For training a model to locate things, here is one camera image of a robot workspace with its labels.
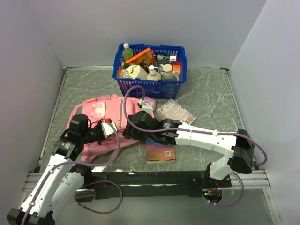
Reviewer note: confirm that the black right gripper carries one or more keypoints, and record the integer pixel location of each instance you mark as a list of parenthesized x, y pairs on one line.
[(127, 135)]

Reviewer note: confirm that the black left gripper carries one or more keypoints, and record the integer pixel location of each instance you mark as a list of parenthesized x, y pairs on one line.
[(99, 124)]

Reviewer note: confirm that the pink student backpack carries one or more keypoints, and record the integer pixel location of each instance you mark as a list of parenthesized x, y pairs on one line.
[(103, 108)]

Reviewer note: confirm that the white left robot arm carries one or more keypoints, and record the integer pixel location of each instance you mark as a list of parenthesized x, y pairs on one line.
[(63, 175)]

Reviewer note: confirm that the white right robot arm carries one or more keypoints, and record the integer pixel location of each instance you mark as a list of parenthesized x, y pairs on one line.
[(237, 148)]

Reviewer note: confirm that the beige crumpled paper bag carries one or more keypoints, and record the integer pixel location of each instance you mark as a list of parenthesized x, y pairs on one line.
[(134, 72)]

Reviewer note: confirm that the pink cat pencil case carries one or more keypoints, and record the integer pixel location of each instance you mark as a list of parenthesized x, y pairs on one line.
[(149, 98)]

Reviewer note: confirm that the blue sunset cover book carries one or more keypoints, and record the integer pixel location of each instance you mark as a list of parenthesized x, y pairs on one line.
[(158, 153)]

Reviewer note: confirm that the cream pump lotion bottle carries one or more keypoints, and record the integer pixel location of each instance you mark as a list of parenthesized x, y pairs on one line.
[(153, 74)]

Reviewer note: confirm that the blue plastic shopping basket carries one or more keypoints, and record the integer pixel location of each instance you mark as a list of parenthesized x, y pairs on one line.
[(154, 89)]

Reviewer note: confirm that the grey bottle beige cap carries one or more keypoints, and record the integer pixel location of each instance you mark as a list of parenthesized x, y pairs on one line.
[(168, 73)]

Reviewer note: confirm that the orange white small carton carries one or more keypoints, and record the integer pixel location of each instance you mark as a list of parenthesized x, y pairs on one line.
[(176, 70)]

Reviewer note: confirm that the dark green packet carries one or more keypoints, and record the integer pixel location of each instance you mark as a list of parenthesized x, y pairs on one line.
[(162, 60)]

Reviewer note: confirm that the orange cardboard box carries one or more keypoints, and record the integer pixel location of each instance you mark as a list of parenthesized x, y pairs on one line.
[(145, 57)]

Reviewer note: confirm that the green drink bottle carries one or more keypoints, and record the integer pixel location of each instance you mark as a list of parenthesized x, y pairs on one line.
[(127, 52)]

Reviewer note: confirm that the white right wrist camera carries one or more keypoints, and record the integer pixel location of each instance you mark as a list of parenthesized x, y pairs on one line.
[(147, 106)]

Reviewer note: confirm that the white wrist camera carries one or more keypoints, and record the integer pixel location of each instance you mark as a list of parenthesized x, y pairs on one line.
[(147, 106), (108, 128)]

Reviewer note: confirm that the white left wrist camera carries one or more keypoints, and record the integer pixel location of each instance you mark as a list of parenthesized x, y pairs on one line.
[(108, 128)]

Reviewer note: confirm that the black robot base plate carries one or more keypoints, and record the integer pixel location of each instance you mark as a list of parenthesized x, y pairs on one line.
[(105, 185)]

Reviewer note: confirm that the aluminium frame rail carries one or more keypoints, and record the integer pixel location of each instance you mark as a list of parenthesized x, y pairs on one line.
[(191, 179)]

